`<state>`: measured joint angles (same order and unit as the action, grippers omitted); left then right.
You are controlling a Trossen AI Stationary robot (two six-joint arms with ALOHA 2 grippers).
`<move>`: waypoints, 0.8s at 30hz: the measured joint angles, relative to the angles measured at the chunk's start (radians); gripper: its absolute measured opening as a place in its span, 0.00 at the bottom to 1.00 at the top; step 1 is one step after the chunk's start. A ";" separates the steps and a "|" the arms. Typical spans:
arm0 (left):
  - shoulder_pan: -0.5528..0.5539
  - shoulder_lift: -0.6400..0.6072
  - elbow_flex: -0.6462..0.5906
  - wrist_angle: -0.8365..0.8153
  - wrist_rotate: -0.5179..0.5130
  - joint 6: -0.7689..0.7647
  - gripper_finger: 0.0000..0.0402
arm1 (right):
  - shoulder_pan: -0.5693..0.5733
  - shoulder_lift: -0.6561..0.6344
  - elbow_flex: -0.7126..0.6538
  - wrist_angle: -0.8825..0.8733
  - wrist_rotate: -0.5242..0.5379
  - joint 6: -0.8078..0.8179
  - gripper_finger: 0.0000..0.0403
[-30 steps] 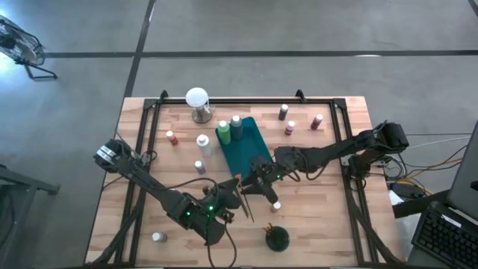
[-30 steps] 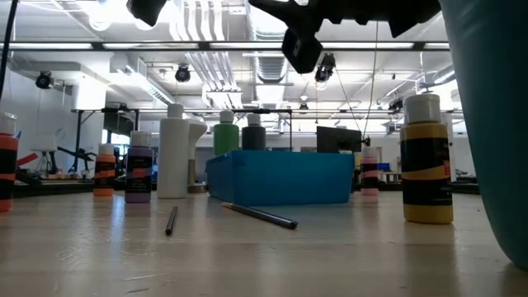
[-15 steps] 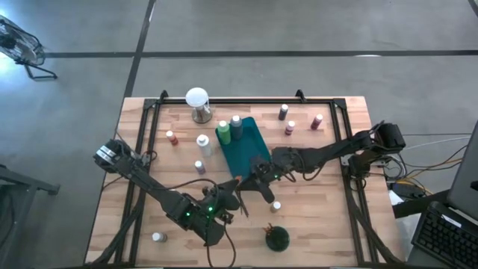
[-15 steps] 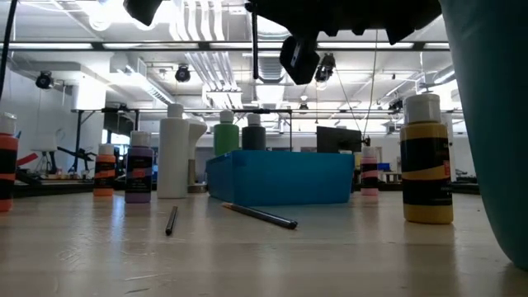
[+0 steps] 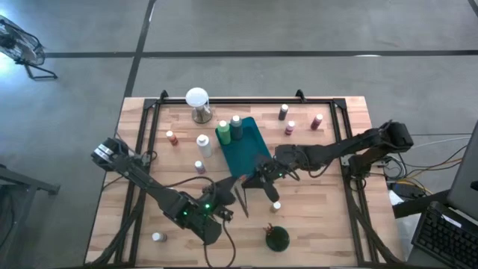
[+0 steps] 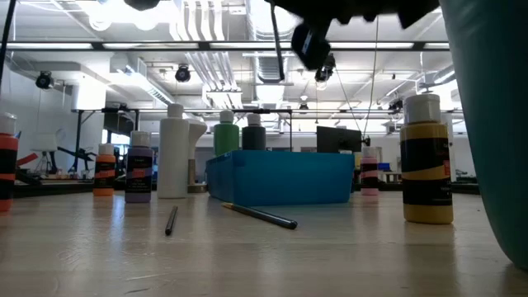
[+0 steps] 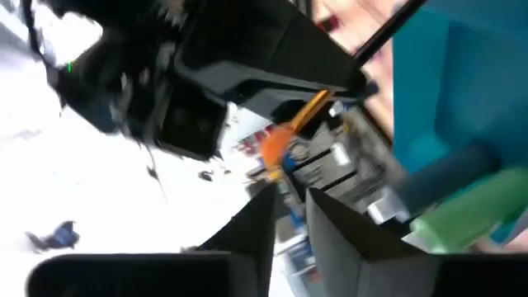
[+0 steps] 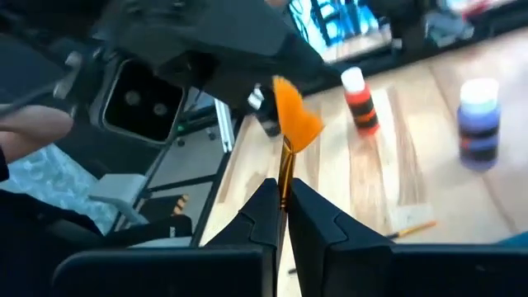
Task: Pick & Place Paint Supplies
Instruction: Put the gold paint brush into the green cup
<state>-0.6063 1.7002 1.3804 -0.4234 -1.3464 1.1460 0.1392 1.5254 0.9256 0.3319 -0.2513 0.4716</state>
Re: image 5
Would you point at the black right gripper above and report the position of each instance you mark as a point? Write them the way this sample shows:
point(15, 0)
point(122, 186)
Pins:
point(284, 162)

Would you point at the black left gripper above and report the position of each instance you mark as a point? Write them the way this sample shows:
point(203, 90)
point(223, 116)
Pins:
point(218, 205)

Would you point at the small purple paint bottle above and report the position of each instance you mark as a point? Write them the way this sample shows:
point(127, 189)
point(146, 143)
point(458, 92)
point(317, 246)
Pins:
point(199, 167)

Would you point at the dark green cup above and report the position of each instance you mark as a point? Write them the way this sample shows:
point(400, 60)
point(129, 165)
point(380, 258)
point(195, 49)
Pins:
point(279, 242)

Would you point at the large green paint bottle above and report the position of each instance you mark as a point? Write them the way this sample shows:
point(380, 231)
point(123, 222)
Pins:
point(224, 134)

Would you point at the large grey paint bottle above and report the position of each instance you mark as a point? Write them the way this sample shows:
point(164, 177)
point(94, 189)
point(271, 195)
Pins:
point(236, 129)

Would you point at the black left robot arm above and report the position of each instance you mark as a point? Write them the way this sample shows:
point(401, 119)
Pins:
point(149, 183)

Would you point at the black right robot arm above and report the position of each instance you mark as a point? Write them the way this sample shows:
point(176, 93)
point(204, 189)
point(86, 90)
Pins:
point(336, 149)

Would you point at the small yellow paint bottle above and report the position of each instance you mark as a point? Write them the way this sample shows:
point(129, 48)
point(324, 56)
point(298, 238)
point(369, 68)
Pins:
point(275, 207)

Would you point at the large white paint bottle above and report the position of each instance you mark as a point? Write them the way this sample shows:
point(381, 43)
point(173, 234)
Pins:
point(204, 147)

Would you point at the small pink paint bottle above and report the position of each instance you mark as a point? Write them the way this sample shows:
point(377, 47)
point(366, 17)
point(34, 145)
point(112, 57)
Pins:
point(290, 127)

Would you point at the small dark paint bottle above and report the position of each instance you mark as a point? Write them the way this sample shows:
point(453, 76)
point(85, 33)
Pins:
point(283, 112)

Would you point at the small orange paint bottle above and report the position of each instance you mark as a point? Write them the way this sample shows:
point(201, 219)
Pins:
point(172, 138)

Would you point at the small white paint bottle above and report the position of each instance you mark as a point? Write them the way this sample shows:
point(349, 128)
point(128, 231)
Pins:
point(159, 237)

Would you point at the small maroon paint bottle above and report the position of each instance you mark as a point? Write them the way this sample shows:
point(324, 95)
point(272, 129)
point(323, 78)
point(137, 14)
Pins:
point(316, 122)

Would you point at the teal plastic bin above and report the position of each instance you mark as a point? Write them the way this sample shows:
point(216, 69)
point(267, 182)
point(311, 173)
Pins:
point(248, 149)

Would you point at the white bulb table lamp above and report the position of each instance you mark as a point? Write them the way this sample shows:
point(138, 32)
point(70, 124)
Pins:
point(197, 97)

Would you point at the black power adapter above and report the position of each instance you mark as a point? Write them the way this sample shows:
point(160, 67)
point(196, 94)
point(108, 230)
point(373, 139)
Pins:
point(409, 190)

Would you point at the black keyboard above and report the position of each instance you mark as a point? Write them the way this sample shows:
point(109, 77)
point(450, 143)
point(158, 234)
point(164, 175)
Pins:
point(444, 239)

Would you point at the grey monitor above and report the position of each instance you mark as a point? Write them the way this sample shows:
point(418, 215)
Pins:
point(465, 172)

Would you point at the black equipment stand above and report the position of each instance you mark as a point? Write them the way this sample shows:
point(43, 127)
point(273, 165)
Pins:
point(26, 183)

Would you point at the black floor fan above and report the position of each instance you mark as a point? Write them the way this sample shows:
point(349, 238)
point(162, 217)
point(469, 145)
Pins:
point(22, 48)

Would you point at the black aluminium table frame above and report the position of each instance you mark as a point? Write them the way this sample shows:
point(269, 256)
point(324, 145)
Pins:
point(317, 101)

